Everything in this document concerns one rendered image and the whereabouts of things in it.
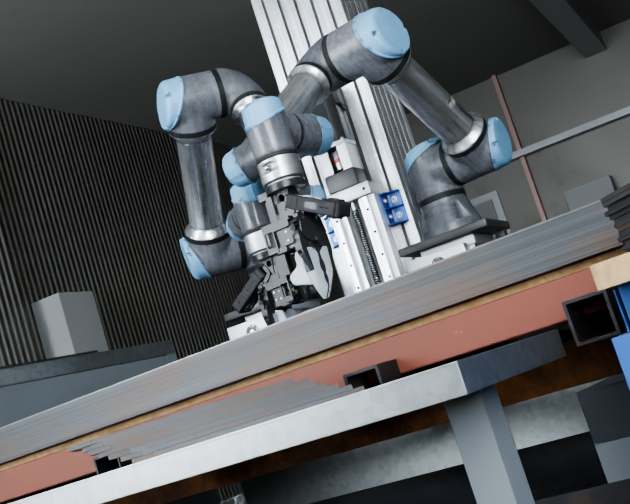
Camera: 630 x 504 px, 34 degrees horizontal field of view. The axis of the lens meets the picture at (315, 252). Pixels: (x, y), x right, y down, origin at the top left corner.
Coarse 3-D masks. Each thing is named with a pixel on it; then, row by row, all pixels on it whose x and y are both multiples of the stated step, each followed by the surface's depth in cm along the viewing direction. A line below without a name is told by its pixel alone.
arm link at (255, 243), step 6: (252, 234) 209; (258, 234) 208; (246, 240) 210; (252, 240) 209; (258, 240) 208; (264, 240) 208; (246, 246) 211; (252, 246) 209; (258, 246) 208; (264, 246) 208; (270, 246) 208; (252, 252) 209; (258, 252) 209
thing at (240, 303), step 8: (256, 272) 211; (264, 272) 211; (248, 280) 212; (256, 280) 211; (248, 288) 212; (256, 288) 212; (240, 296) 213; (248, 296) 212; (256, 296) 214; (232, 304) 215; (240, 304) 214; (248, 304) 214; (240, 312) 214
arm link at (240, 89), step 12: (228, 72) 243; (240, 72) 245; (228, 84) 241; (240, 84) 241; (252, 84) 242; (228, 96) 241; (240, 96) 240; (252, 96) 240; (264, 96) 241; (228, 108) 243; (240, 108) 240; (240, 120) 241; (300, 192) 224; (312, 192) 224; (324, 192) 225
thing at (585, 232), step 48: (528, 240) 117; (576, 240) 114; (384, 288) 127; (432, 288) 124; (480, 288) 121; (288, 336) 135; (336, 336) 131; (144, 384) 149; (192, 384) 144; (0, 432) 165; (48, 432) 160
